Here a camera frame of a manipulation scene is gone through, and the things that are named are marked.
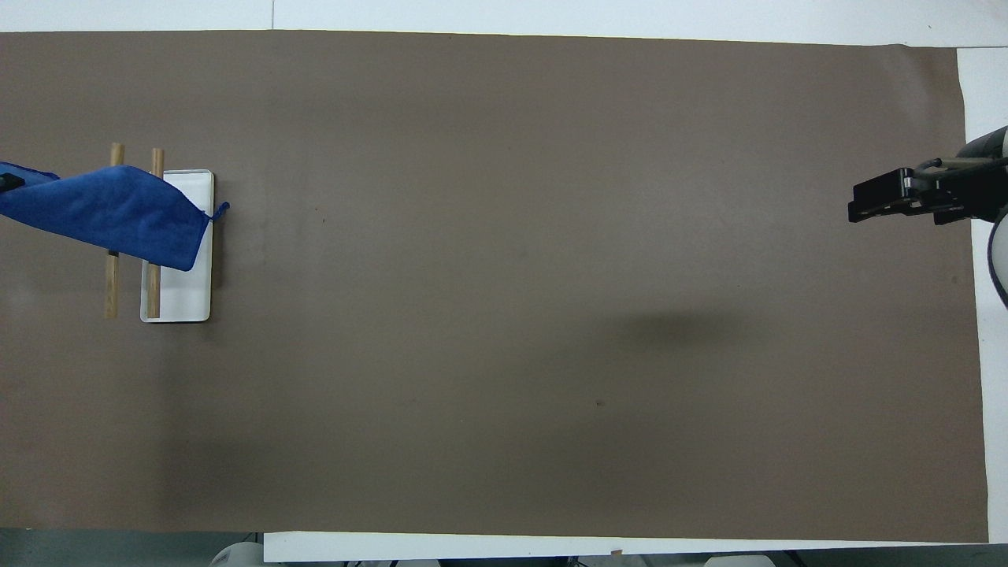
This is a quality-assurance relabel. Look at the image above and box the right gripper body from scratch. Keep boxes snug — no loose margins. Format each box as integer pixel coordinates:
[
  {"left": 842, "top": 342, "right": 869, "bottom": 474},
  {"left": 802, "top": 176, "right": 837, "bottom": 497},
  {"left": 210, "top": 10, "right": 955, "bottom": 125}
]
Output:
[{"left": 904, "top": 166, "right": 1006, "bottom": 228}]

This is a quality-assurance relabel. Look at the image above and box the white rectangular rack base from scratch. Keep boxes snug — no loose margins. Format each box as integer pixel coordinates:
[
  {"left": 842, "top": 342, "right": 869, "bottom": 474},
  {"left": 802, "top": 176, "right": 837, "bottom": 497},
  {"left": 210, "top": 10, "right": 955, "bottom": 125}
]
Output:
[{"left": 140, "top": 169, "right": 215, "bottom": 324}]

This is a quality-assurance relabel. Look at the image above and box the wooden rack rod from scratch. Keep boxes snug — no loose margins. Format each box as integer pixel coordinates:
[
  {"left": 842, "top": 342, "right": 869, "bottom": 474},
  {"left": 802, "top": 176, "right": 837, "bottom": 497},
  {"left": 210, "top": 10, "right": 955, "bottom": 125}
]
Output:
[
  {"left": 146, "top": 148, "right": 165, "bottom": 320},
  {"left": 105, "top": 143, "right": 125, "bottom": 321}
]

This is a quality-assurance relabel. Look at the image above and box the black cable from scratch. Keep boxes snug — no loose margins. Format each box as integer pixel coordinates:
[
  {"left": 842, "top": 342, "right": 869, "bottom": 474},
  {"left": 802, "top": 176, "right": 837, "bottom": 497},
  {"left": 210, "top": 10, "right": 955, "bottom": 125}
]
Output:
[{"left": 916, "top": 156, "right": 1008, "bottom": 176}]

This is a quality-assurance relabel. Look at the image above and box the blue towel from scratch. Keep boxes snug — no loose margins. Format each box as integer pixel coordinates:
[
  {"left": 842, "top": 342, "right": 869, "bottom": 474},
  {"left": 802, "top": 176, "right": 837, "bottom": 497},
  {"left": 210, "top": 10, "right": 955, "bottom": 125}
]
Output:
[{"left": 0, "top": 161, "right": 231, "bottom": 272}]

